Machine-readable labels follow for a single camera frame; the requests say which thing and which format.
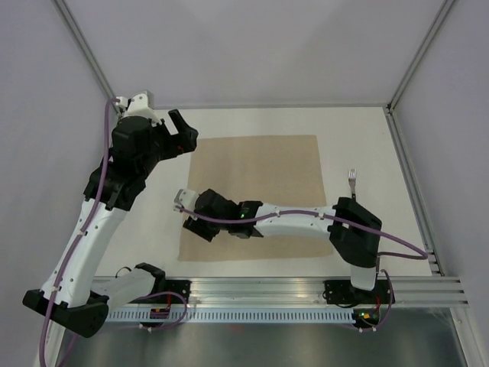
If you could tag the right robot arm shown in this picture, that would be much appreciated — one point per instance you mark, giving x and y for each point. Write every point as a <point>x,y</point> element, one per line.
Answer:
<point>353,230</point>

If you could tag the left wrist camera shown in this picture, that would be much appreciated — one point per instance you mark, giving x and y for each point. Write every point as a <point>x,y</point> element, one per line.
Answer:
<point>141,104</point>

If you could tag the aluminium frame post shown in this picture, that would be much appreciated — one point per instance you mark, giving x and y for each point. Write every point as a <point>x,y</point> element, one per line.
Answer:
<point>79,39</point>
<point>435,27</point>

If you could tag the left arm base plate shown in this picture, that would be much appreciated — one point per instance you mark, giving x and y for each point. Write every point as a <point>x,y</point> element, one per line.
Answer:
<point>181,287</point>

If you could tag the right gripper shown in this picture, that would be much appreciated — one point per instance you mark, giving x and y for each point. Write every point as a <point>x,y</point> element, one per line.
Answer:
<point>199,226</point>

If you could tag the left aluminium frame post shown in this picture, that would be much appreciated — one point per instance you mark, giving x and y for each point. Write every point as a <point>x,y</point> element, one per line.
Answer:
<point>79,39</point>

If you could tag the right side aluminium rail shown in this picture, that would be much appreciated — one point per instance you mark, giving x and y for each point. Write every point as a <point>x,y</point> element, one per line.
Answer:
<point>414,193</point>

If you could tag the aluminium front rail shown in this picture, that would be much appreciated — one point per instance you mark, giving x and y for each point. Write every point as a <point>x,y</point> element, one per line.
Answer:
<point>408,292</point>

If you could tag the black-handled fork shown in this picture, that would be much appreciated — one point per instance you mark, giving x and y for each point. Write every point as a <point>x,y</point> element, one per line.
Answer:
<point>352,183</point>

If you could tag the aluminium rail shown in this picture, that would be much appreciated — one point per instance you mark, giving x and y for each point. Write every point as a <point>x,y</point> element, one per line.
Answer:
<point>408,292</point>
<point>414,193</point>

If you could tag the beige cloth napkin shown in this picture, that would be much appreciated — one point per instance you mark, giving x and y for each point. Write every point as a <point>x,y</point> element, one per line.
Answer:
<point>279,169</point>

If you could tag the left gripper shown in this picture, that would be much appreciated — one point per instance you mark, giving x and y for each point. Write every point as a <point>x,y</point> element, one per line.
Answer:
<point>187,138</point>

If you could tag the right aluminium frame post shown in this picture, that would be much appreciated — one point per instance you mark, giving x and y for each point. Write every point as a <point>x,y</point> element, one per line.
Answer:
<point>435,27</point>

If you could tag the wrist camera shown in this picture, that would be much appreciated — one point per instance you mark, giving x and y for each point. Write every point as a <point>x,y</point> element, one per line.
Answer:
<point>141,104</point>
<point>185,199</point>

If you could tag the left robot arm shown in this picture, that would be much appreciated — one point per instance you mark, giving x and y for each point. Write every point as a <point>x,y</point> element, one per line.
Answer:
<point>67,298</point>

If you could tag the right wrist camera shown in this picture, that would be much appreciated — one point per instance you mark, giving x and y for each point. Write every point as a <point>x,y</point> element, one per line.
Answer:
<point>185,199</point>

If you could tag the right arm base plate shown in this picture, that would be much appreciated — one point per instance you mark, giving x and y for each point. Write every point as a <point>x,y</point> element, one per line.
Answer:
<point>342,293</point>

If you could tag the white slotted cable duct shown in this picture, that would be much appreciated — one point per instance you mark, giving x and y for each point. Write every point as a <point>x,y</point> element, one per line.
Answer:
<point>231,315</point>

